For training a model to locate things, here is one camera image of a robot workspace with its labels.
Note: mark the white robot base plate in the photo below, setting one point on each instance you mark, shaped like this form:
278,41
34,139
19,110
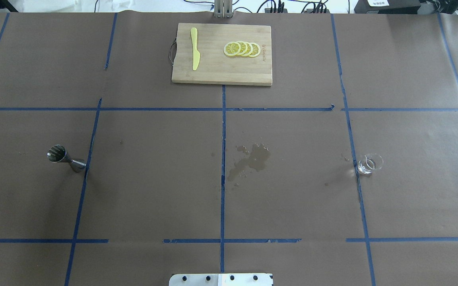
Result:
222,279

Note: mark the black box with label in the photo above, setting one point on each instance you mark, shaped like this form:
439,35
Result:
387,7

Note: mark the aluminium frame post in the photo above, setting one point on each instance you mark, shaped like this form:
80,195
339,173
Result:
223,9

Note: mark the steel double jigger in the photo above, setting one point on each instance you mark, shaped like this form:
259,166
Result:
59,154

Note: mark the front lemon slice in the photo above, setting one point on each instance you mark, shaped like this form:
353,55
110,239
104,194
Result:
232,49

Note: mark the yellow plastic knife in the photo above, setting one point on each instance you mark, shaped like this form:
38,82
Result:
195,52

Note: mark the lemon slice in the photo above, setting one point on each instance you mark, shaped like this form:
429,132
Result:
232,49
243,48
249,49
256,50

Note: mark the clear glass cup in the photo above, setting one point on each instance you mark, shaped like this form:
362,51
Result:
370,163

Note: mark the bamboo cutting board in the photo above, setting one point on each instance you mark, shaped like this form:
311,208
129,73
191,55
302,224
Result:
217,68

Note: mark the rear lemon slice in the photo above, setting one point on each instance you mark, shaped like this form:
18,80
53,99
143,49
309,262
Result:
256,50

